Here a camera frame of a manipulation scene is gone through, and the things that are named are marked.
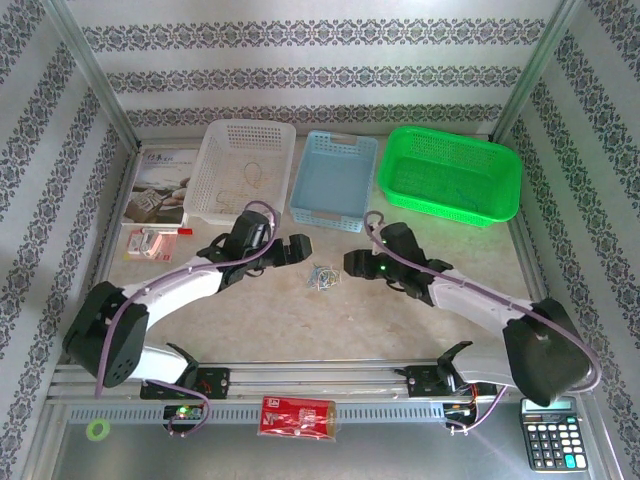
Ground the pink packaged item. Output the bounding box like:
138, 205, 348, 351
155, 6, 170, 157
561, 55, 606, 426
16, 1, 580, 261
123, 228, 176, 264

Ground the light blue plastic basket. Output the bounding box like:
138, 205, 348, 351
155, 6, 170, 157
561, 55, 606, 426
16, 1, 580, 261
289, 130, 380, 234

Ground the red packet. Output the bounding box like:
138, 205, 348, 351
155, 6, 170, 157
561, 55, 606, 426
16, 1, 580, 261
257, 394, 339, 444

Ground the controller board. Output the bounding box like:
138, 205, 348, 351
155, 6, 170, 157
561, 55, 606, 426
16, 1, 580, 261
443, 401, 479, 426
163, 403, 206, 422

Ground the green plastic basket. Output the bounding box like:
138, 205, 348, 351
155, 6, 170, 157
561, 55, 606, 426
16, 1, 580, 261
377, 125, 524, 229

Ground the black calculator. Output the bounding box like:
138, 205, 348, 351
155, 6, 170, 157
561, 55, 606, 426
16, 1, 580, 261
519, 397, 589, 472

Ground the grey slotted cable duct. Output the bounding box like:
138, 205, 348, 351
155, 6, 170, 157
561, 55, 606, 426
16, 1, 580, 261
67, 403, 447, 425

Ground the green tape roll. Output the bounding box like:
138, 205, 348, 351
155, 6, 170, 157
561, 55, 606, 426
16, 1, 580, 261
85, 419, 111, 443

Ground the printed booklet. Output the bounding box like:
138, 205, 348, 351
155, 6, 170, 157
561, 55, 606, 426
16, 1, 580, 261
122, 145, 199, 226

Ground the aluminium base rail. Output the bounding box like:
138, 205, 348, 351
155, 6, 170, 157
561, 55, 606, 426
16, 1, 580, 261
47, 358, 592, 404

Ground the white plastic basket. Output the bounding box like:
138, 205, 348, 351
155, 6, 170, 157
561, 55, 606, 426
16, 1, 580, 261
183, 119, 297, 229

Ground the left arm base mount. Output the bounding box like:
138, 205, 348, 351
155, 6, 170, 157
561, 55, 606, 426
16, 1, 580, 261
139, 367, 231, 401

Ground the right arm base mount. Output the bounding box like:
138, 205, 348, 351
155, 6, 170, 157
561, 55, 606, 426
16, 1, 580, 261
407, 363, 499, 400

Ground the aluminium side rail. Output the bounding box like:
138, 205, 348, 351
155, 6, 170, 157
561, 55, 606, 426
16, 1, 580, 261
67, 144, 142, 366
505, 213, 571, 360

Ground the right controller board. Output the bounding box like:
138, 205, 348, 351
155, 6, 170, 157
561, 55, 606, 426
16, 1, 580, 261
443, 401, 479, 426

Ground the aluminium frame post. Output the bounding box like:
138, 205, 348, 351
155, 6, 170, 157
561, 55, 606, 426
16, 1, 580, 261
42, 0, 142, 150
488, 0, 584, 142

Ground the pile of coloured rubber bands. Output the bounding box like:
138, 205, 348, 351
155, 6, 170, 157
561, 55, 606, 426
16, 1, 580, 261
305, 263, 336, 291

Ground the left controller board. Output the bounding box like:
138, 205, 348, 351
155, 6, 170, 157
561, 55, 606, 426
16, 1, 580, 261
163, 403, 206, 422

